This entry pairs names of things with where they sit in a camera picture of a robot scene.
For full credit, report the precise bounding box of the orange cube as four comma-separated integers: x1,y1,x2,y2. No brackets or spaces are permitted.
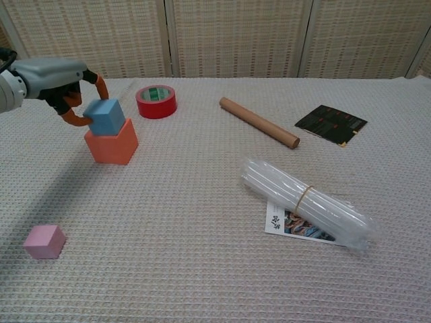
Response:
84,117,140,166

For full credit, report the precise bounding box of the tan rubber band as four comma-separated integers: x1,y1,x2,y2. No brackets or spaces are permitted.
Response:
296,184,316,213

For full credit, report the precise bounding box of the black printed packet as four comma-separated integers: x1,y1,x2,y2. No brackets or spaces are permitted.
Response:
294,104,368,148

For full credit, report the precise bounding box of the clear bag of sticks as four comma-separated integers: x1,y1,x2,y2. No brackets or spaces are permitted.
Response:
238,153,376,254

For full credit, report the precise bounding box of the white printed photo card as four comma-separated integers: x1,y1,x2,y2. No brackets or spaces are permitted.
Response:
264,201,347,248

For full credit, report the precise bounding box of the woven folding screen panel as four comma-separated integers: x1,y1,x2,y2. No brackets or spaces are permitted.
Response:
166,0,319,79
405,32,431,80
299,0,431,80
0,20,18,55
0,0,176,79

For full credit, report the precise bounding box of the red tape roll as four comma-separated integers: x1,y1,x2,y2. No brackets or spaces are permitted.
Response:
135,84,178,120

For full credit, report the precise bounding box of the pink cube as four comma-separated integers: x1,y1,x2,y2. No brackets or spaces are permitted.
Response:
22,224,67,260

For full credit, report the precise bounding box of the brown cardboard tube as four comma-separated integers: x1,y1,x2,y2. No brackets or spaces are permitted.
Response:
219,96,301,149

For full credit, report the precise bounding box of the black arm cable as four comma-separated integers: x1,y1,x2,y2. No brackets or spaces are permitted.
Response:
0,48,18,72

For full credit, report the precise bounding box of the blue cube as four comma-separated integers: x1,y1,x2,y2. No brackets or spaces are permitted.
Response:
82,98,126,137

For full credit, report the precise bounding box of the white woven tablecloth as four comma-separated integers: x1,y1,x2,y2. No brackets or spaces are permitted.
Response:
0,75,431,323

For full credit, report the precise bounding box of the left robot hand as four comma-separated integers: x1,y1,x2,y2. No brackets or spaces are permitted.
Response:
9,57,110,128

